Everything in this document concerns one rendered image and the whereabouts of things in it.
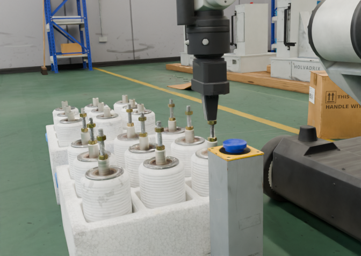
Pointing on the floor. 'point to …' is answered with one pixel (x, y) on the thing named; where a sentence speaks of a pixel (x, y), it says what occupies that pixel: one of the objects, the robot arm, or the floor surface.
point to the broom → (43, 37)
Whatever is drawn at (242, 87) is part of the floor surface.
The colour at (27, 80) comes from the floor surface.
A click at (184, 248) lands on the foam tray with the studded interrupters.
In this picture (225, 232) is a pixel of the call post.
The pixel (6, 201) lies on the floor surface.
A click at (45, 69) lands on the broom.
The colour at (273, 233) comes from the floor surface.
